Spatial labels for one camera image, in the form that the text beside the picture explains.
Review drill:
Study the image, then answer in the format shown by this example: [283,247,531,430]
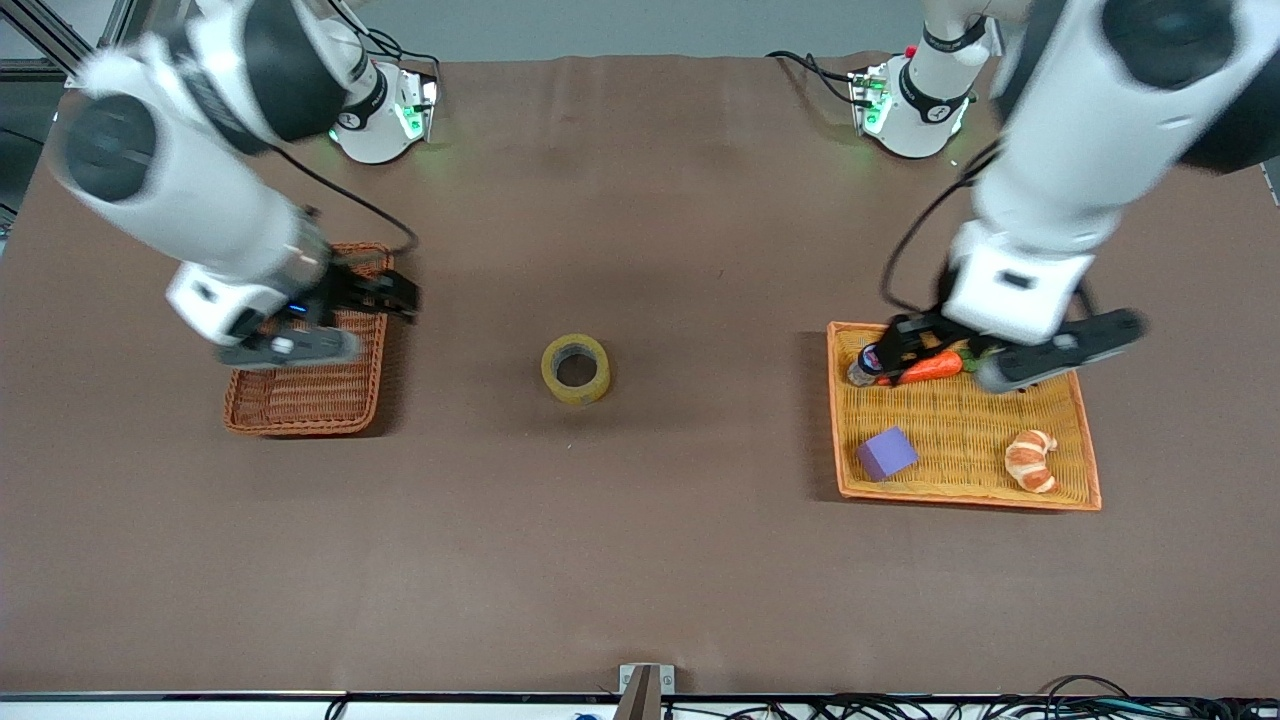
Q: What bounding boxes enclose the yellow tape roll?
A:
[541,333,612,407]

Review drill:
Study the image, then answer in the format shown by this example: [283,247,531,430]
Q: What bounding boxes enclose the large orange wicker basket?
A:
[826,321,1103,512]

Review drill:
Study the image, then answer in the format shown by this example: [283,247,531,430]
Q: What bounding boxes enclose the small brown wicker basket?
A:
[222,242,393,438]

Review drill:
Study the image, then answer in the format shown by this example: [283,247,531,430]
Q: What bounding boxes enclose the orange toy carrot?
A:
[878,349,977,387]

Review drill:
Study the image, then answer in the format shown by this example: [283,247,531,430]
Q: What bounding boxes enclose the purple foam cube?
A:
[856,426,919,483]

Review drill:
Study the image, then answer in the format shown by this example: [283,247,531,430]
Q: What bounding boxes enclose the toy croissant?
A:
[1004,430,1059,494]

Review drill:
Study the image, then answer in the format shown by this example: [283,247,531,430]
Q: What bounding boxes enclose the green lit base connector box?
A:
[850,62,893,133]
[395,72,439,143]

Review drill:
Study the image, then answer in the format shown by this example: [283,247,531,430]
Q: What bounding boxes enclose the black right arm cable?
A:
[265,145,421,259]

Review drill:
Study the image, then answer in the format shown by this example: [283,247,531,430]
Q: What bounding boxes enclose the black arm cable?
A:
[265,145,421,259]
[878,140,1004,316]

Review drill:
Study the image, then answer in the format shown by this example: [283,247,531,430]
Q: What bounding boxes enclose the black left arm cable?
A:
[878,140,1004,316]

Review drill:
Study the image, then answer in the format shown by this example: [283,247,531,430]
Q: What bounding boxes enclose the black right base cable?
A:
[345,8,442,83]

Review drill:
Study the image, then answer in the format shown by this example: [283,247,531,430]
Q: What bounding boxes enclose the black base cable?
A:
[345,8,442,83]
[766,50,866,106]

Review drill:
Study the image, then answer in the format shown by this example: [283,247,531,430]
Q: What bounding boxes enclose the black left base cable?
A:
[766,50,866,106]

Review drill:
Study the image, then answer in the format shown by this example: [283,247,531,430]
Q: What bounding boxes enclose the aluminium frame profile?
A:
[0,0,136,81]

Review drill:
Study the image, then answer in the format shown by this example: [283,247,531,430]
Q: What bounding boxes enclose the tangled black cables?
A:
[670,675,1280,720]

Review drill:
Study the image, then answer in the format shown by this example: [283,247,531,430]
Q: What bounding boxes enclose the metal table edge bracket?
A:
[619,664,675,720]

